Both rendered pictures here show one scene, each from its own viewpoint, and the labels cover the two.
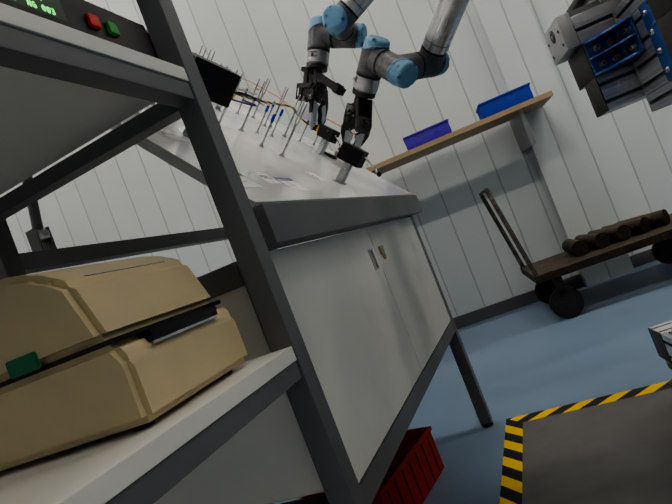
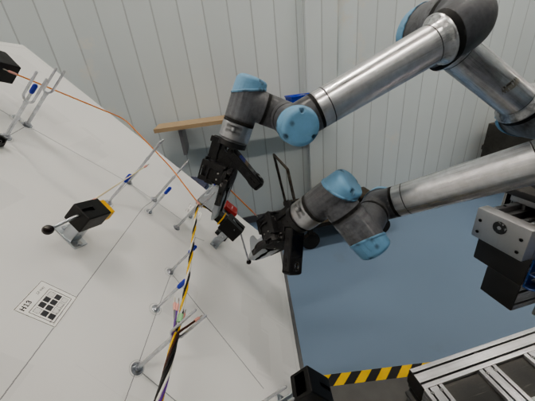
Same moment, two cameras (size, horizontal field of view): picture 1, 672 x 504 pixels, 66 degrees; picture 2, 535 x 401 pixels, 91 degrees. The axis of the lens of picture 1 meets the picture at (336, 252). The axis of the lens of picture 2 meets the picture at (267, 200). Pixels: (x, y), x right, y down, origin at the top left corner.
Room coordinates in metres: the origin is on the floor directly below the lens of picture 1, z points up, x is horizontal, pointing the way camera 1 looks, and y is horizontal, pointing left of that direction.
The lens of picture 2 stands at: (1.07, 0.01, 1.50)
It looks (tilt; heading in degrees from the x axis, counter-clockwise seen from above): 25 degrees down; 339
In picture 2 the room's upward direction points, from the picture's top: 6 degrees counter-clockwise
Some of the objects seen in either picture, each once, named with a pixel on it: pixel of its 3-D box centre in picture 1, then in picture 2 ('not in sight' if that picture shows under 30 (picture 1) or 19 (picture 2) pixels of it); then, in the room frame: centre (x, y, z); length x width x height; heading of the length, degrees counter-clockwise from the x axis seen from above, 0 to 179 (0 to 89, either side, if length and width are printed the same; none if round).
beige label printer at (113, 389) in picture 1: (81, 347); not in sight; (0.62, 0.33, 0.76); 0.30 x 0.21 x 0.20; 73
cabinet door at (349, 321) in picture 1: (360, 326); not in sight; (1.08, 0.01, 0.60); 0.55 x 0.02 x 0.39; 159
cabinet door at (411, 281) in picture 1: (413, 281); not in sight; (1.60, -0.19, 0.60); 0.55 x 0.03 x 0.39; 159
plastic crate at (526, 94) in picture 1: (504, 105); (305, 99); (3.25, -1.32, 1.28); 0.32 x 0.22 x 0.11; 79
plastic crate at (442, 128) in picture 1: (428, 138); not in sight; (3.34, -0.82, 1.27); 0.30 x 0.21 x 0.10; 79
